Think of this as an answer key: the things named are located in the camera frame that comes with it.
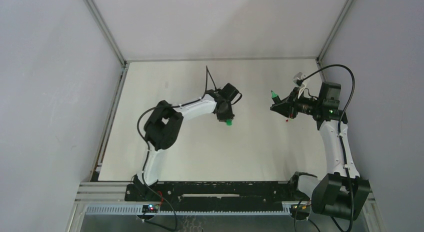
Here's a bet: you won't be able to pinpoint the black marker red cap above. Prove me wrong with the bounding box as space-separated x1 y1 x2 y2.
271 90 281 104

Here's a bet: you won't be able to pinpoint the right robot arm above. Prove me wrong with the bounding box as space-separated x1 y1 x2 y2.
270 82 371 221

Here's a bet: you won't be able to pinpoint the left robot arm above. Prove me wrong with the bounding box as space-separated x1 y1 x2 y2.
134 83 243 187

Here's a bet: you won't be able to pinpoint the small circuit board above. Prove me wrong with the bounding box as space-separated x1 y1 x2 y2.
142 204 160 214

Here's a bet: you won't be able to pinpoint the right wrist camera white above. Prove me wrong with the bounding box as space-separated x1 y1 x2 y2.
293 72 310 99

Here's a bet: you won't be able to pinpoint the left camera black cable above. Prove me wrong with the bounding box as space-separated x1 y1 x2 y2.
136 65 220 149

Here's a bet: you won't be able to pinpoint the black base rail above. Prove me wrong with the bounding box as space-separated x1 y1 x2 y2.
124 181 305 213

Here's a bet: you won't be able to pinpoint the aluminium frame rails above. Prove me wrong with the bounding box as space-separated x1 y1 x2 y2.
66 180 379 232

